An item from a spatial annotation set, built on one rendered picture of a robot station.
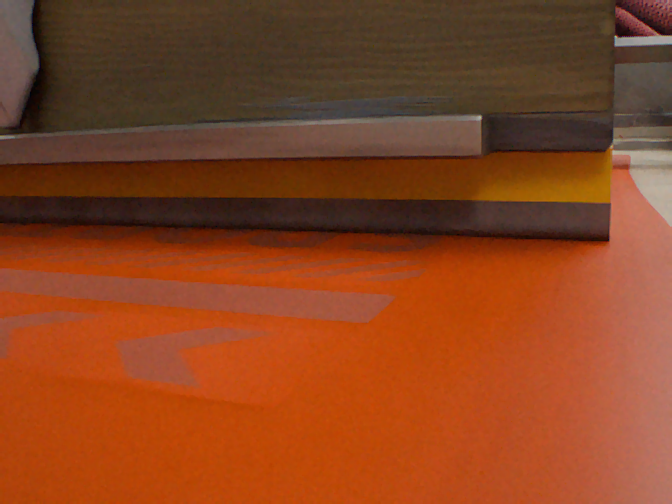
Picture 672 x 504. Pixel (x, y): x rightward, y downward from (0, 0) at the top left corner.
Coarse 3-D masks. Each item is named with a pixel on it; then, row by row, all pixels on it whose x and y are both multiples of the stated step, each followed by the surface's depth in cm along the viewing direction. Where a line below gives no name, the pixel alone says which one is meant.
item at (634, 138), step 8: (616, 128) 55; (624, 128) 55; (632, 128) 55; (640, 128) 55; (648, 128) 54; (656, 128) 54; (664, 128) 54; (616, 136) 55; (624, 136) 55; (632, 136) 55; (640, 136) 55; (648, 136) 54; (656, 136) 54; (664, 136) 54; (616, 144) 56; (624, 144) 55; (632, 144) 55; (640, 144) 55; (648, 144) 55; (656, 144) 54; (664, 144) 54
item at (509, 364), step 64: (640, 192) 28; (448, 256) 17; (512, 256) 16; (576, 256) 16; (640, 256) 16; (384, 320) 12; (448, 320) 12; (512, 320) 11; (576, 320) 11; (640, 320) 11; (0, 384) 9; (64, 384) 9; (320, 384) 9; (384, 384) 9; (448, 384) 9; (512, 384) 9; (576, 384) 9; (640, 384) 8; (0, 448) 7; (64, 448) 7; (128, 448) 7; (192, 448) 7; (256, 448) 7; (320, 448) 7; (384, 448) 7; (448, 448) 7; (512, 448) 7; (576, 448) 7; (640, 448) 7
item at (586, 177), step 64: (0, 192) 25; (64, 192) 24; (128, 192) 23; (192, 192) 22; (256, 192) 21; (320, 192) 20; (384, 192) 19; (448, 192) 19; (512, 192) 18; (576, 192) 18
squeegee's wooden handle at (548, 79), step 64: (64, 0) 21; (128, 0) 20; (192, 0) 19; (256, 0) 18; (320, 0) 18; (384, 0) 17; (448, 0) 17; (512, 0) 16; (576, 0) 15; (64, 64) 21; (128, 64) 21; (192, 64) 20; (256, 64) 19; (320, 64) 18; (384, 64) 18; (448, 64) 17; (512, 64) 16; (576, 64) 16; (0, 128) 23; (64, 128) 22; (512, 128) 17; (576, 128) 16
